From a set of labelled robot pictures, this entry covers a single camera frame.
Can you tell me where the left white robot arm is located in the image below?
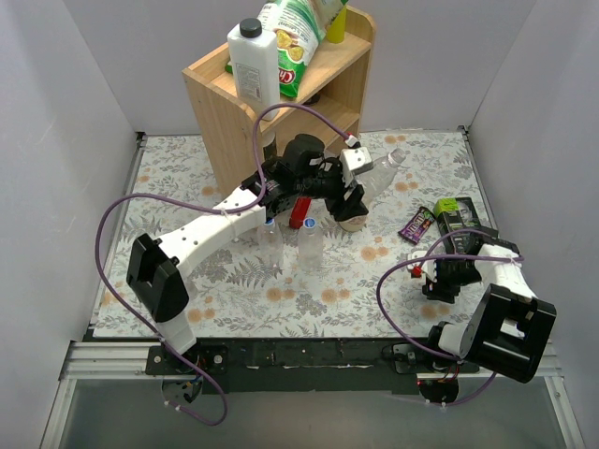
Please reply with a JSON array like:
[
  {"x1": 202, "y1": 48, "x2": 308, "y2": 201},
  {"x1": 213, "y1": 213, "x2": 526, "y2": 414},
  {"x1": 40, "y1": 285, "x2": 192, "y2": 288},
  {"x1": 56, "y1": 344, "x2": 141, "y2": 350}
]
[{"x1": 126, "y1": 134, "x2": 373, "y2": 374}]

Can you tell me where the dark bottle in shelf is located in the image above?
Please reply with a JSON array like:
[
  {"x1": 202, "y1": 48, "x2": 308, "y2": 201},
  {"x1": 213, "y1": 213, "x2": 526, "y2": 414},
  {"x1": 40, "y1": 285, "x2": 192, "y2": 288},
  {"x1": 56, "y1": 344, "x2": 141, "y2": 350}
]
[{"x1": 262, "y1": 132, "x2": 278, "y2": 161}]

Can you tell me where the black green box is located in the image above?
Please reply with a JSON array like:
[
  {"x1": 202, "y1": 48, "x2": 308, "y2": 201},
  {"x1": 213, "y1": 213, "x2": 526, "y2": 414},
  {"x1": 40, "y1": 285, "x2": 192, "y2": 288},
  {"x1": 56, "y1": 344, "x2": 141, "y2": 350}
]
[{"x1": 433, "y1": 196, "x2": 494, "y2": 255}]

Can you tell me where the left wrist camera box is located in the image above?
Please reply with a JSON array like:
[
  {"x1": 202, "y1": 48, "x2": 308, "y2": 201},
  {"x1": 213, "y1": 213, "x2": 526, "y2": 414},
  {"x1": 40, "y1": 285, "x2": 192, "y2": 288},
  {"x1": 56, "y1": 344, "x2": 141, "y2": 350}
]
[{"x1": 340, "y1": 147, "x2": 373, "y2": 178}]

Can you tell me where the red box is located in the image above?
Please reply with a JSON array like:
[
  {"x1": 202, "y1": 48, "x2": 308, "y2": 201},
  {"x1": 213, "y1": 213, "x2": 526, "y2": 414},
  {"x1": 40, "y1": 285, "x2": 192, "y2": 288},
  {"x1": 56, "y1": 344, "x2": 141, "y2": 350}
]
[{"x1": 289, "y1": 197, "x2": 312, "y2": 229}]

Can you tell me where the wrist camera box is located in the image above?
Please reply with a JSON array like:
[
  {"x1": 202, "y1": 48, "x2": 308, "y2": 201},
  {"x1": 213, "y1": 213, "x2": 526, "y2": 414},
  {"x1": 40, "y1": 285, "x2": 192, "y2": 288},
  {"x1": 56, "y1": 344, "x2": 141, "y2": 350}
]
[
  {"x1": 340, "y1": 147, "x2": 373, "y2": 178},
  {"x1": 407, "y1": 251, "x2": 438, "y2": 282}
]

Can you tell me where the purple cable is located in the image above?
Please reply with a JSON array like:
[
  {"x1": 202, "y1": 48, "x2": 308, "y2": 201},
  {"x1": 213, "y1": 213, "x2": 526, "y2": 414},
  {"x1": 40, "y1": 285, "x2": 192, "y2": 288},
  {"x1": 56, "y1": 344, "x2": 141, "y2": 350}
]
[
  {"x1": 95, "y1": 103, "x2": 359, "y2": 347},
  {"x1": 375, "y1": 228, "x2": 525, "y2": 406}
]

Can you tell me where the floral table mat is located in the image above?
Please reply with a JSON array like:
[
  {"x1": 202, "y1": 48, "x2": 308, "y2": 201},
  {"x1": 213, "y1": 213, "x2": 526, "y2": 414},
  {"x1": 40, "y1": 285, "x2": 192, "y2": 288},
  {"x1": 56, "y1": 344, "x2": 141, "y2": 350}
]
[{"x1": 94, "y1": 130, "x2": 488, "y2": 338}]

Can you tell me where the yellow bottle on shelf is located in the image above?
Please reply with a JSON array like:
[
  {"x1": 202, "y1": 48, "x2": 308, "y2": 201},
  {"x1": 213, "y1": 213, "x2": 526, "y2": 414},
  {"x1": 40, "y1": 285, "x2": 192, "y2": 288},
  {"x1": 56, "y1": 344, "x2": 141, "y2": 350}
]
[{"x1": 326, "y1": 6, "x2": 347, "y2": 44}]

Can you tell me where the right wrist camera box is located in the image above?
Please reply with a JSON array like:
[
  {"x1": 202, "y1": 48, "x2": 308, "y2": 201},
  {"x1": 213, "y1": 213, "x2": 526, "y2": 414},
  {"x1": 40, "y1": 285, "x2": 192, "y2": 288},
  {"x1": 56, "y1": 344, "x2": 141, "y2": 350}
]
[{"x1": 407, "y1": 251, "x2": 438, "y2": 282}]

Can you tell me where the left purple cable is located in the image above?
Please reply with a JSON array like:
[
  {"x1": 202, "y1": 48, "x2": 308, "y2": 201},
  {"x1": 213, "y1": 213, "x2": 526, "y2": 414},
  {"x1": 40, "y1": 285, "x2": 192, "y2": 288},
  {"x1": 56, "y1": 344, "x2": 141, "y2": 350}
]
[{"x1": 95, "y1": 103, "x2": 359, "y2": 347}]

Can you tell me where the wooden shelf unit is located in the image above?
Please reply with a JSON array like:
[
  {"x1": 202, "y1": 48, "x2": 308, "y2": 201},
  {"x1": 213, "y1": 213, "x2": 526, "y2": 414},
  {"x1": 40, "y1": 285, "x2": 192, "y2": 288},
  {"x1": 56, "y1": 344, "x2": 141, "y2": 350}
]
[{"x1": 183, "y1": 7, "x2": 376, "y2": 196}]

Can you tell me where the green chips bag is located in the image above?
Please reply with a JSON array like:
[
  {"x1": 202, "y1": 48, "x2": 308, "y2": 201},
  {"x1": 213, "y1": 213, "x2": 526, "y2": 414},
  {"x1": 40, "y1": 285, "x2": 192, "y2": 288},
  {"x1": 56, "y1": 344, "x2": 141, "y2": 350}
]
[{"x1": 226, "y1": 0, "x2": 345, "y2": 98}]

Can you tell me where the white bottle black cap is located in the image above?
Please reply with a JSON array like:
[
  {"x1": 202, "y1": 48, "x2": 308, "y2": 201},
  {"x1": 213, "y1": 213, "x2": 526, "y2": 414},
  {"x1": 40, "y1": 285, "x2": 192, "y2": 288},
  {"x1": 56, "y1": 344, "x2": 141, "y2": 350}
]
[{"x1": 227, "y1": 18, "x2": 280, "y2": 115}]

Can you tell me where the black base bar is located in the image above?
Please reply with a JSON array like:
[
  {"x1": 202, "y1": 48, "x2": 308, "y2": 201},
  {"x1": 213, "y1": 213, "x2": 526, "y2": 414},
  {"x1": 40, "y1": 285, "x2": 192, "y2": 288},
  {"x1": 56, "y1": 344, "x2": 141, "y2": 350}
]
[{"x1": 144, "y1": 336, "x2": 481, "y2": 397}]

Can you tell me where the clear plastic bottle front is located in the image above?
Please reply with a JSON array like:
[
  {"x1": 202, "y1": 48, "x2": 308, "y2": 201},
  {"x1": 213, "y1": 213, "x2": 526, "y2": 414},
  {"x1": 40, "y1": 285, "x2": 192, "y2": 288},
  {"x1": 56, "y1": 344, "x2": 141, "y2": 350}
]
[{"x1": 298, "y1": 221, "x2": 324, "y2": 273}]

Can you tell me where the purple candy bar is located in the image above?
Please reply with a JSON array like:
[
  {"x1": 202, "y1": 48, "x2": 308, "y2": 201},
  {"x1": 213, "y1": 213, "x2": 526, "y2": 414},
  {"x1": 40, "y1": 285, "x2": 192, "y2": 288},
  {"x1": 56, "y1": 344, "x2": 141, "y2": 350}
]
[{"x1": 398, "y1": 206, "x2": 435, "y2": 244}]

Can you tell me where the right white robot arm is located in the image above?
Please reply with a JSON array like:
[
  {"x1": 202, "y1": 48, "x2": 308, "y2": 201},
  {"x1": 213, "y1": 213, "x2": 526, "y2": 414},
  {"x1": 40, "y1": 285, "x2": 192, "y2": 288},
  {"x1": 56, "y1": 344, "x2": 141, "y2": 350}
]
[{"x1": 417, "y1": 228, "x2": 557, "y2": 384}]

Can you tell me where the beige lotion bottle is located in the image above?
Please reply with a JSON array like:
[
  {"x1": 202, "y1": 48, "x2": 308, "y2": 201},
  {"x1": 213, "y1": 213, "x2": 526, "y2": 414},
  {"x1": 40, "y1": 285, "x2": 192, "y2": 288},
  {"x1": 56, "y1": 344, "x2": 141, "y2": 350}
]
[{"x1": 339, "y1": 215, "x2": 368, "y2": 233}]

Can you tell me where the clear plastic bottle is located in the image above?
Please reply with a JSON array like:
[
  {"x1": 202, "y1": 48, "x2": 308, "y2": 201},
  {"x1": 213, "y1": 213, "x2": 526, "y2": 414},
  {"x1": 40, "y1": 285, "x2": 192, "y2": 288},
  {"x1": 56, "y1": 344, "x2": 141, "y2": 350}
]
[
  {"x1": 360, "y1": 148, "x2": 406, "y2": 207},
  {"x1": 256, "y1": 222, "x2": 284, "y2": 270},
  {"x1": 298, "y1": 221, "x2": 324, "y2": 273}
]

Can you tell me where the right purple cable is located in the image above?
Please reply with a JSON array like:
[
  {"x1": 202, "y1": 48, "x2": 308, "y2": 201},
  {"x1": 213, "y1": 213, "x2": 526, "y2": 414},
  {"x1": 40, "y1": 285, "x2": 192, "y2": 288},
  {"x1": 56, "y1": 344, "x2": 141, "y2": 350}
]
[{"x1": 375, "y1": 228, "x2": 525, "y2": 406}]

